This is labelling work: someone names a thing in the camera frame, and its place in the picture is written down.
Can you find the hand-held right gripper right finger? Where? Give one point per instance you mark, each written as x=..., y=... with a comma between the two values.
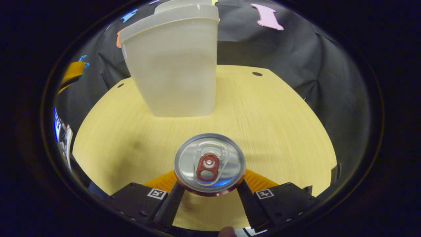
x=250, y=207

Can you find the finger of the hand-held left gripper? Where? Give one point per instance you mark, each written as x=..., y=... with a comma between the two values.
x=74, y=72

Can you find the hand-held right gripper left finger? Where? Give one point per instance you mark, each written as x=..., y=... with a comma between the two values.
x=169, y=207

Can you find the red pop can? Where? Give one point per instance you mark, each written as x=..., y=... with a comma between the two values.
x=210, y=164

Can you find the white desktop garbage bin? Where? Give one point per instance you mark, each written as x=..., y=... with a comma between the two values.
x=174, y=65

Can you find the computer monitor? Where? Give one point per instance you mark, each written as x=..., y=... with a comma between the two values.
x=58, y=125

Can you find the white side table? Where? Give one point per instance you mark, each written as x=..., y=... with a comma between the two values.
x=68, y=144

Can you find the black backdrop cloth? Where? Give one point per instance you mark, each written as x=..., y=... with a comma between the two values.
x=279, y=49

